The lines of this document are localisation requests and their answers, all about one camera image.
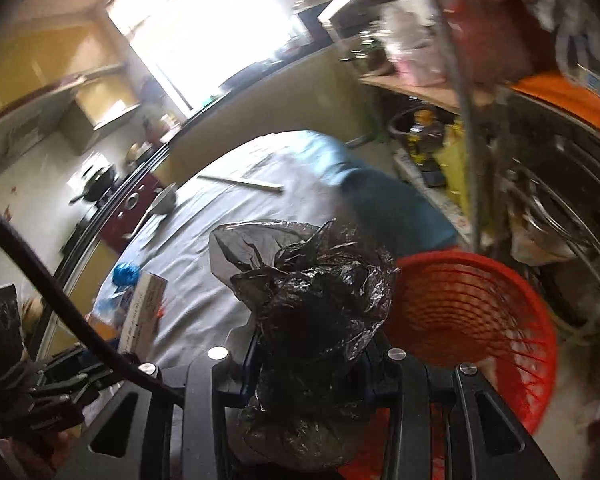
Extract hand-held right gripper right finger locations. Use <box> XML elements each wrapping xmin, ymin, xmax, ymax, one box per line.
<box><xmin>360</xmin><ymin>334</ymin><xmax>563</xmax><ymax>480</ymax></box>

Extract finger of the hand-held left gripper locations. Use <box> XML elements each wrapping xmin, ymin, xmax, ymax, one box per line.
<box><xmin>65</xmin><ymin>365</ymin><xmax>131</xmax><ymax>411</ymax></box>
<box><xmin>42</xmin><ymin>346</ymin><xmax>98</xmax><ymax>378</ymax></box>

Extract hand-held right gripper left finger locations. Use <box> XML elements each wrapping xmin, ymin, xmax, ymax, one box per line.
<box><xmin>55</xmin><ymin>340</ymin><xmax>261</xmax><ymax>480</ymax></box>

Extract blue foil packet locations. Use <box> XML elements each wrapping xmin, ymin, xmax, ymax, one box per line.
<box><xmin>117</xmin><ymin>270</ymin><xmax>168</xmax><ymax>356</ymax></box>

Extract blue plastic bag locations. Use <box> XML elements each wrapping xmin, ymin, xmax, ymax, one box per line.
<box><xmin>111</xmin><ymin>261</ymin><xmax>142</xmax><ymax>292</ymax></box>

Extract red plastic basket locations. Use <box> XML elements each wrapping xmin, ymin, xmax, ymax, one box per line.
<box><xmin>340</xmin><ymin>251</ymin><xmax>558</xmax><ymax>480</ymax></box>

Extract black plastic bag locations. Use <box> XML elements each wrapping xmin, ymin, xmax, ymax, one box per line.
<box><xmin>209</xmin><ymin>219</ymin><xmax>401</xmax><ymax>471</ymax></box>

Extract dark red gas stove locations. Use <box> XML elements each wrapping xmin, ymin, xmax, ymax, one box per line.
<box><xmin>100</xmin><ymin>175</ymin><xmax>166</xmax><ymax>253</ymax></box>

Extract grey tablecloth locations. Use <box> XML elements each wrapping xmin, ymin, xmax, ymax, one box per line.
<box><xmin>92</xmin><ymin>130</ymin><xmax>361</xmax><ymax>376</ymax></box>

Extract black wok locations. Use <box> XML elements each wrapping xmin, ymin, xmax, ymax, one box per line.
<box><xmin>69</xmin><ymin>165</ymin><xmax>118</xmax><ymax>206</ymax></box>

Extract blue cloth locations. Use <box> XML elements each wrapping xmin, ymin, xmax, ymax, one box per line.
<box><xmin>280</xmin><ymin>130</ymin><xmax>461</xmax><ymax>256</ymax></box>

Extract printed newspaper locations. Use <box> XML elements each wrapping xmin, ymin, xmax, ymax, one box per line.
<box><xmin>392</xmin><ymin>152</ymin><xmax>473</xmax><ymax>246</ymax></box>

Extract white plastic bag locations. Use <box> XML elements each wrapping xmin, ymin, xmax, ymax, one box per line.
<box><xmin>510</xmin><ymin>210</ymin><xmax>576</xmax><ymax>266</ymax></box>

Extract pair of chopsticks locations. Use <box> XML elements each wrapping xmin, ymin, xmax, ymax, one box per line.
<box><xmin>197</xmin><ymin>174</ymin><xmax>285</xmax><ymax>195</ymax></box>

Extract yellow plastic bag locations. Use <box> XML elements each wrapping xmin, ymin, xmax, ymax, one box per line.
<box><xmin>437</xmin><ymin>120</ymin><xmax>473</xmax><ymax>216</ymax></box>

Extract cooking oil bottle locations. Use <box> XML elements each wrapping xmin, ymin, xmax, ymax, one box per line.
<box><xmin>407</xmin><ymin>110</ymin><xmax>446</xmax><ymax>186</ymax></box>

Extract stack of metal pans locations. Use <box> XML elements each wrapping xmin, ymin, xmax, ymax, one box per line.
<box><xmin>505</xmin><ymin>95</ymin><xmax>600</xmax><ymax>326</ymax></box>

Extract kitchen counter cabinets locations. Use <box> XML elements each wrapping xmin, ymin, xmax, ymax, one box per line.
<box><xmin>170</xmin><ymin>45</ymin><xmax>371</xmax><ymax>186</ymax></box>

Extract white-framed storage shelf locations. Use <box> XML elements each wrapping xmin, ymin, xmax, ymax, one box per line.
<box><xmin>320</xmin><ymin>0</ymin><xmax>476</xmax><ymax>246</ymax></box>

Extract yellow upper kitchen cabinets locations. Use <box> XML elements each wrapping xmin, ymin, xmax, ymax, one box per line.
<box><xmin>0</xmin><ymin>10</ymin><xmax>141</xmax><ymax>131</ymax></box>

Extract metal storage rack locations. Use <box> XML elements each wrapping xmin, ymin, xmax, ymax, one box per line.
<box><xmin>415</xmin><ymin>0</ymin><xmax>600</xmax><ymax>331</ymax></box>

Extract orange shelf board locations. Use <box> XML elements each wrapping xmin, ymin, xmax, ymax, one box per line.
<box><xmin>510</xmin><ymin>72</ymin><xmax>600</xmax><ymax>131</ymax></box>

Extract pink plastic bag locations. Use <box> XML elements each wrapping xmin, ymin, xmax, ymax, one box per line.
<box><xmin>380</xmin><ymin>5</ymin><xmax>456</xmax><ymax>86</ymax></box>

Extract blue carton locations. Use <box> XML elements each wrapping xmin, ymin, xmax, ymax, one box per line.
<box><xmin>575</xmin><ymin>65</ymin><xmax>600</xmax><ymax>106</ymax></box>

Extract kitchen window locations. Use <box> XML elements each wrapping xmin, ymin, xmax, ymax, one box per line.
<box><xmin>105</xmin><ymin>0</ymin><xmax>301</xmax><ymax>116</ymax></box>

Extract red container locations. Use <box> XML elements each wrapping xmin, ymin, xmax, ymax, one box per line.
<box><xmin>440</xmin><ymin>0</ymin><xmax>546</xmax><ymax>86</ymax></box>

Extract dark microwave oven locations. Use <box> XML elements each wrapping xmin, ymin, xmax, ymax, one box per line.
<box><xmin>295</xmin><ymin>0</ymin><xmax>341</xmax><ymax>51</ymax></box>

